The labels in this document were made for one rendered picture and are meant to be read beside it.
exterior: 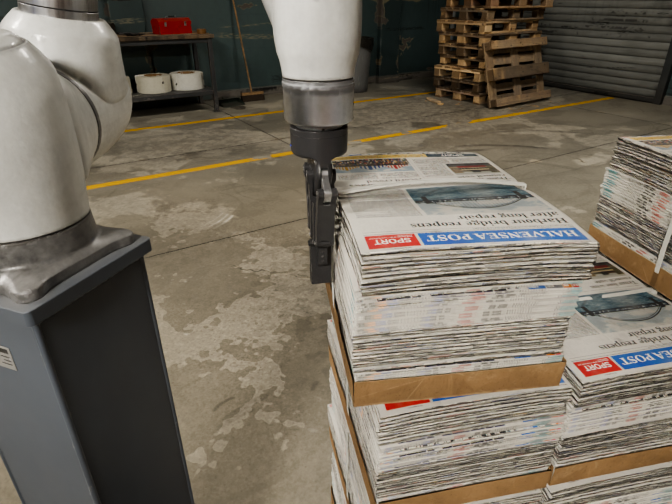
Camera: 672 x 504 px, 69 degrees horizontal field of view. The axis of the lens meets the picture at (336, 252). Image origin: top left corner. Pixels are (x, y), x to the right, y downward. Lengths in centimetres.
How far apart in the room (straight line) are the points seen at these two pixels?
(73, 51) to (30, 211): 25
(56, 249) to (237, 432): 123
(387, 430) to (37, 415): 47
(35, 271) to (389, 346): 43
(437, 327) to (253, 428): 125
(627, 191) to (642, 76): 718
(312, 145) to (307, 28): 13
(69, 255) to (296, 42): 38
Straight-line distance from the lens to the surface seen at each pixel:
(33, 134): 64
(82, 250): 70
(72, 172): 68
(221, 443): 178
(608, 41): 851
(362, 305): 57
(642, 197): 107
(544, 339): 70
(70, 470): 85
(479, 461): 82
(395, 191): 72
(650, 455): 102
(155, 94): 647
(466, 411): 72
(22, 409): 82
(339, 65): 61
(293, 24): 60
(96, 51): 81
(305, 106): 61
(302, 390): 191
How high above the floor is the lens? 131
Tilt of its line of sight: 28 degrees down
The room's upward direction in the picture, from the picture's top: straight up
